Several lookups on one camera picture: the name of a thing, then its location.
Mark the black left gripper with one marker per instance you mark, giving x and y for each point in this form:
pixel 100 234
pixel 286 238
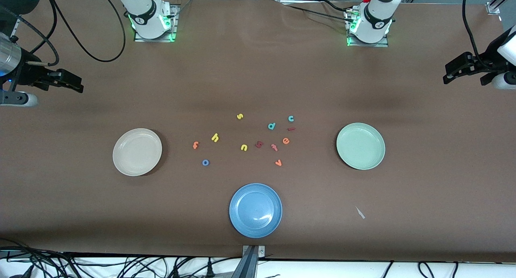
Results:
pixel 487 62

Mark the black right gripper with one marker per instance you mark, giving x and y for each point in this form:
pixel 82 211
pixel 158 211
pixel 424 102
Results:
pixel 27 74

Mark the yellow foam letter h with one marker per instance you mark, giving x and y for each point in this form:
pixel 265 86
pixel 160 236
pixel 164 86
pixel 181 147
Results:
pixel 215 137

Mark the orange foam letter e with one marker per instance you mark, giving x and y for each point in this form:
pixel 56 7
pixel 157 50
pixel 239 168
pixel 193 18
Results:
pixel 286 141

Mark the beige round plate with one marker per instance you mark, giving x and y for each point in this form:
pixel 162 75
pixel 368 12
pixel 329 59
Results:
pixel 137 151

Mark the green round plate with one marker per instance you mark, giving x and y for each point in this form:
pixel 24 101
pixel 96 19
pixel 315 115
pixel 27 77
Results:
pixel 360 146

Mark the small white tape scrap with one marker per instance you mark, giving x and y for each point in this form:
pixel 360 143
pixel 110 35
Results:
pixel 360 212

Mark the brown table mat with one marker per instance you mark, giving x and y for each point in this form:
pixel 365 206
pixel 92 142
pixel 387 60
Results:
pixel 258 68

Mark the teal foam letter d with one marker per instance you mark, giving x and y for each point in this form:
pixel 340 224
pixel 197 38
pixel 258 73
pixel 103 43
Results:
pixel 274 125

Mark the dark red foam letter t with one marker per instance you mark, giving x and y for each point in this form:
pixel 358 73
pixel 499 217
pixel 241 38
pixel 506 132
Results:
pixel 259 144

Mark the salmon foam letter f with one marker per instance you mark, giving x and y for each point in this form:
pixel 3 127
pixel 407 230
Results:
pixel 274 147

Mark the blue round plate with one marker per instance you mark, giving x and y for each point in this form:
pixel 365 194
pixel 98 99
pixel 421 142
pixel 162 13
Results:
pixel 255 210

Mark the aluminium frame profile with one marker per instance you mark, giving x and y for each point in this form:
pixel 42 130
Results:
pixel 494 7

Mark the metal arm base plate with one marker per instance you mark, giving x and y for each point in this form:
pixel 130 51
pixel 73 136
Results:
pixel 383 43
pixel 139 38

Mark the grey metal camera mount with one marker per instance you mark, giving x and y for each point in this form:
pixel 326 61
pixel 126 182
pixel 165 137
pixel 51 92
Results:
pixel 250 266

